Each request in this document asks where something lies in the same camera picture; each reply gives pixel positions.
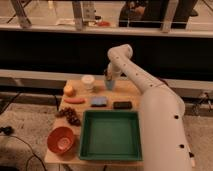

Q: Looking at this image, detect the white cup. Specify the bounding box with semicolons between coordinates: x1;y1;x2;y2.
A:
81;75;95;90

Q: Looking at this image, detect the blue cup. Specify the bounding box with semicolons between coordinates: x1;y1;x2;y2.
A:
105;80;115;91

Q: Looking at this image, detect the green plastic tray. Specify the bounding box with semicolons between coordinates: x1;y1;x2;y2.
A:
79;110;142;161

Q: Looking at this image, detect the purple grape bunch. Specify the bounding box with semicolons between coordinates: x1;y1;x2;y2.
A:
56;107;81;126

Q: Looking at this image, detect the orange bowl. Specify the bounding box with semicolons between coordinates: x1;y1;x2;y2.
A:
47;127;75;155

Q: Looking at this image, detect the person in background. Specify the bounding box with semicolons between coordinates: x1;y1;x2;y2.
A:
119;0;147;27

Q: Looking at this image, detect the blue sponge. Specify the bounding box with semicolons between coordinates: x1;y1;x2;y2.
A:
90;97;107;107

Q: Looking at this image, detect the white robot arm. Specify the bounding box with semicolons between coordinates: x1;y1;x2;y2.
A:
106;44;193;171

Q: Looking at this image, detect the orange sausage toy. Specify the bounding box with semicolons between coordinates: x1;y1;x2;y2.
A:
64;98;85;104

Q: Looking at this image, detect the black rectangular block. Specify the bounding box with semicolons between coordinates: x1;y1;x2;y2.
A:
113;101;132;109

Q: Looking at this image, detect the black floor cable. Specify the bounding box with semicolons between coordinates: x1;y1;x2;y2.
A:
0;126;48;171

